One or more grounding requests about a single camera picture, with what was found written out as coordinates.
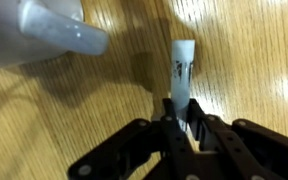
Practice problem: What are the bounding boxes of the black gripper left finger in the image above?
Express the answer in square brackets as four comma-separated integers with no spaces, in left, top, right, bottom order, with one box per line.
[67,98,200,180]

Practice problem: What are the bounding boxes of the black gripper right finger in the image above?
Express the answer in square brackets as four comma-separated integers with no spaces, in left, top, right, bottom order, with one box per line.
[186,98,288,180]

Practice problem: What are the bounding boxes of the white marker with black cap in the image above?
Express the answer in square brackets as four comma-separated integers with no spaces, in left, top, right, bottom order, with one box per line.
[169,39,197,133]

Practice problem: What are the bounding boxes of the white ceramic mug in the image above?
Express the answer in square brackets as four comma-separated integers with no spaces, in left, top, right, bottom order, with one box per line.
[0,0,110,70]

